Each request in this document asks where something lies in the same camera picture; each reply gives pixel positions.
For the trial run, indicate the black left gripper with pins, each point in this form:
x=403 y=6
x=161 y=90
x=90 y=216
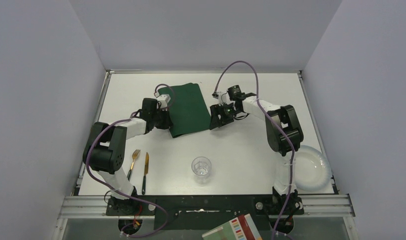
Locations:
x=165 y=118

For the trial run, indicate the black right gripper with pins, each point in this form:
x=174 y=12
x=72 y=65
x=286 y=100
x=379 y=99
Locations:
x=216 y=116

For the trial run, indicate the green placemat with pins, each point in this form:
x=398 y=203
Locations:
x=189 y=112

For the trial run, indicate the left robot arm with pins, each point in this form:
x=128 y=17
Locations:
x=104 y=151

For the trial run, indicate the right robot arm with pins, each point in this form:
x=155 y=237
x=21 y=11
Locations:
x=283 y=130

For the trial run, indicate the clear plastic cup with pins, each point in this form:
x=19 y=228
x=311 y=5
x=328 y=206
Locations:
x=201 y=168

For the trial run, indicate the white plate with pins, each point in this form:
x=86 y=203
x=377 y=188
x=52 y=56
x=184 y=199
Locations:
x=312 y=169

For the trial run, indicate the colourful booklet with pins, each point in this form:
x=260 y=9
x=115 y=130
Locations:
x=239 y=228

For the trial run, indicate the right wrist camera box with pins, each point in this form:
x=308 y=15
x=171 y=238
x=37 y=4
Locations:
x=222 y=98

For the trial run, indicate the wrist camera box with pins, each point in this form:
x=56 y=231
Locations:
x=163 y=100
x=222 y=98

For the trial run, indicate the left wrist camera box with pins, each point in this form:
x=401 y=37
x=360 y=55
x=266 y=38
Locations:
x=163 y=100

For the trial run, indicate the gold knife black handle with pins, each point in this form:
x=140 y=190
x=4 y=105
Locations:
x=146 y=168

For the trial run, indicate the gold fork black handle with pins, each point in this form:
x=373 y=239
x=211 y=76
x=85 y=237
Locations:
x=135 y=156

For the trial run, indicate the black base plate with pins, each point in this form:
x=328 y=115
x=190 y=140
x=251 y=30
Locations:
x=207 y=221

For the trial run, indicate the aluminium frame rail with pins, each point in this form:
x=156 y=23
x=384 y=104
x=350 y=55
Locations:
x=100 y=207

